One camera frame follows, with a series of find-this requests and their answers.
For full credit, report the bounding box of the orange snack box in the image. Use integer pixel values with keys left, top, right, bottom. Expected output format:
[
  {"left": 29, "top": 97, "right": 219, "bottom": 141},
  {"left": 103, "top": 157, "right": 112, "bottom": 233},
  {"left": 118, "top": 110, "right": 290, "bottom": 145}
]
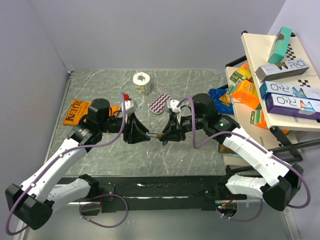
[{"left": 230, "top": 80, "right": 261, "bottom": 110}]

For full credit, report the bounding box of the small brass padlock with keys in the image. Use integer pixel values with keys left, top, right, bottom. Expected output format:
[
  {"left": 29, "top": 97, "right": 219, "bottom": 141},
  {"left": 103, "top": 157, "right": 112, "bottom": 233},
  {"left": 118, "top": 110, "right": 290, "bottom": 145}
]
[{"left": 147, "top": 132, "right": 168, "bottom": 146}]

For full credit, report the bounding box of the black shelf frame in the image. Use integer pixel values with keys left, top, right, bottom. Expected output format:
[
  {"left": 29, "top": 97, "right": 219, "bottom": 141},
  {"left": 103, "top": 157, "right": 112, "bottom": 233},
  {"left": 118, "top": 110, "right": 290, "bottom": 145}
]
[{"left": 225, "top": 31, "right": 320, "bottom": 164}]

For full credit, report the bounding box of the teal box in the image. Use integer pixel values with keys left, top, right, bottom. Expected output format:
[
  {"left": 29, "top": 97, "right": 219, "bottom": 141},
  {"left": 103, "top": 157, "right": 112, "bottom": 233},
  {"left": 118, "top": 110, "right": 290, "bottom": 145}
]
[{"left": 267, "top": 26, "right": 292, "bottom": 64}]

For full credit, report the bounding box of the pink black zigzag sponge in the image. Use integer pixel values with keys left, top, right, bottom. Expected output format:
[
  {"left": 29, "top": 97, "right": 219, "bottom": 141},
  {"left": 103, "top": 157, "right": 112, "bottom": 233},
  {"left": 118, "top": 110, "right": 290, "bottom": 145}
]
[{"left": 149, "top": 93, "right": 173, "bottom": 115}]

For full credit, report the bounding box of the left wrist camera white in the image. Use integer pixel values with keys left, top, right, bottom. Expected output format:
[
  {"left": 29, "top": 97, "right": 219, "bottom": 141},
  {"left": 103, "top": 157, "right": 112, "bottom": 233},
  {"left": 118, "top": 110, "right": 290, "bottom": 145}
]
[{"left": 121, "top": 93, "right": 138, "bottom": 117}]

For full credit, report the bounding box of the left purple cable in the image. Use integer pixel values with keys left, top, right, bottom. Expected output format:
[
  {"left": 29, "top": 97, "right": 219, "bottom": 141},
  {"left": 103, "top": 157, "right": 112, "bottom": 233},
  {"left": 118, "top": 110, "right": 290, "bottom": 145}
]
[{"left": 5, "top": 91, "right": 129, "bottom": 236}]

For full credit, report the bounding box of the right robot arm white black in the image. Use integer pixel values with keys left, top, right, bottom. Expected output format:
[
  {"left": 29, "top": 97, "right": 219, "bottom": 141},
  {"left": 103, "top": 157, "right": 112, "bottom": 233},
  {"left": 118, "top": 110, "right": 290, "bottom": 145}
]
[{"left": 157, "top": 93, "right": 306, "bottom": 211}]

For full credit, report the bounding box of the beige lower shelf board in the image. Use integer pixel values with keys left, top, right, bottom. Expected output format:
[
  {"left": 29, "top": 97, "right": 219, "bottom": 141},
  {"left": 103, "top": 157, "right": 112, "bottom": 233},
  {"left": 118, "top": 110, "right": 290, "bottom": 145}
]
[{"left": 224, "top": 65, "right": 303, "bottom": 167}]

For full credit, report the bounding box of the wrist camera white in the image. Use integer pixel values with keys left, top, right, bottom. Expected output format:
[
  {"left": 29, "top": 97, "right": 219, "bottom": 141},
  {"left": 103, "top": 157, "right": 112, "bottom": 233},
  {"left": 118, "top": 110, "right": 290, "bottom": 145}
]
[
  {"left": 164, "top": 99, "right": 181, "bottom": 113},
  {"left": 121, "top": 93, "right": 138, "bottom": 117}
]

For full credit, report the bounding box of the silver R&O box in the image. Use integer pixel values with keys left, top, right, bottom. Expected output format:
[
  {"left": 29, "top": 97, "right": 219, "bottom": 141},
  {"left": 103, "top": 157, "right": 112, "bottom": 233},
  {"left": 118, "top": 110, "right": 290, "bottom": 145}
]
[{"left": 254, "top": 58, "right": 310, "bottom": 83}]

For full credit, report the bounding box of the green orange box lower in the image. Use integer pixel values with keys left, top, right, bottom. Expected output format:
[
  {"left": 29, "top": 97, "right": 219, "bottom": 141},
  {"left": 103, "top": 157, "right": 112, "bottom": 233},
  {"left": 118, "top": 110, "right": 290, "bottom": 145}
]
[{"left": 250, "top": 109, "right": 269, "bottom": 129}]

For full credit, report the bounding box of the white tape roll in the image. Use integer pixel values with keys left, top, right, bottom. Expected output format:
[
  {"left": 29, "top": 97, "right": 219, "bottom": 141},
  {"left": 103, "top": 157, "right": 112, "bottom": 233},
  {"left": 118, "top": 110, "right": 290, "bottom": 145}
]
[{"left": 132, "top": 72, "right": 151, "bottom": 95}]

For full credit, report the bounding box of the orange potato chips bag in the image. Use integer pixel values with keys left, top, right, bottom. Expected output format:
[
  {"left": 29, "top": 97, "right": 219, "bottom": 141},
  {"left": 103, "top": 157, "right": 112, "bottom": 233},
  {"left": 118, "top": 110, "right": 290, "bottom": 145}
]
[{"left": 62, "top": 98, "right": 121, "bottom": 126}]

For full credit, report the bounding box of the blue R&O box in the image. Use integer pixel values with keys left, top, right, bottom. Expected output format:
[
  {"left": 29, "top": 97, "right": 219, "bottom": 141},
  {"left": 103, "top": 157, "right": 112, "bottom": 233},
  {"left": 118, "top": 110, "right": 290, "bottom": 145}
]
[{"left": 259, "top": 81, "right": 320, "bottom": 101}]

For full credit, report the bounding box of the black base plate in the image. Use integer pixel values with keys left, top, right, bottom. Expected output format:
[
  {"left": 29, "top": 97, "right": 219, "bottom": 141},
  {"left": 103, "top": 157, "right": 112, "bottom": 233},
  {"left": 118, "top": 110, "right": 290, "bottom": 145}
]
[{"left": 75, "top": 175, "right": 233, "bottom": 213}]

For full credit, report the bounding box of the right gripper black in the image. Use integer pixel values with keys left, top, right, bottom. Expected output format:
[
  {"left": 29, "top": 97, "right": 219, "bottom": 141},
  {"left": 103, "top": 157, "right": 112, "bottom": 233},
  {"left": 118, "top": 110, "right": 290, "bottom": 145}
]
[{"left": 159, "top": 112, "right": 207, "bottom": 142}]

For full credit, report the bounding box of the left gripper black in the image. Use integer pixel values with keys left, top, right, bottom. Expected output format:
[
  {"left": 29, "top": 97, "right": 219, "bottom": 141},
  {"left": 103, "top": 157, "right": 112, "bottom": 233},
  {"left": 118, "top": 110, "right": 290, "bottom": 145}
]
[{"left": 99, "top": 110, "right": 150, "bottom": 143}]

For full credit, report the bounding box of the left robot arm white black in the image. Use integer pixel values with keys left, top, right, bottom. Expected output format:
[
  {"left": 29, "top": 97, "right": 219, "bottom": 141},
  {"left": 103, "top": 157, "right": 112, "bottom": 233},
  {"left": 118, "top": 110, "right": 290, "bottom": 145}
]
[{"left": 5, "top": 94, "right": 150, "bottom": 230}]

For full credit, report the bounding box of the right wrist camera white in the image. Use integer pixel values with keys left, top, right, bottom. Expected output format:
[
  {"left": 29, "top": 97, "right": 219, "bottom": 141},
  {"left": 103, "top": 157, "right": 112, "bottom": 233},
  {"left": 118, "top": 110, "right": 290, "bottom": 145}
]
[{"left": 164, "top": 99, "right": 181, "bottom": 113}]

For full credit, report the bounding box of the purple R&O box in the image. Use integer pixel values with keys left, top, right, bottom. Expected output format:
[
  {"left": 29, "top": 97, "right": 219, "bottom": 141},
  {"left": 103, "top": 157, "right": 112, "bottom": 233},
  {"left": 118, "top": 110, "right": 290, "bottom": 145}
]
[{"left": 264, "top": 93, "right": 320, "bottom": 123}]

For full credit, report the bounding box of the yellow green box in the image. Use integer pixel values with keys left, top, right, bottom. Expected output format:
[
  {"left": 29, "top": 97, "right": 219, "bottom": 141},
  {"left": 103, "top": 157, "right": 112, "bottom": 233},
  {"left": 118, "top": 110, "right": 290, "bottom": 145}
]
[{"left": 229, "top": 62, "right": 252, "bottom": 84}]

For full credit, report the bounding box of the blue chips bag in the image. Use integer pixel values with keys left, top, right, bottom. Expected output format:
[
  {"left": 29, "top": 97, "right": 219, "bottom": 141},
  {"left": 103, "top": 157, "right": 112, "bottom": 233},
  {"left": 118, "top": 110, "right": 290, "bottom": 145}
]
[{"left": 208, "top": 88, "right": 234, "bottom": 115}]

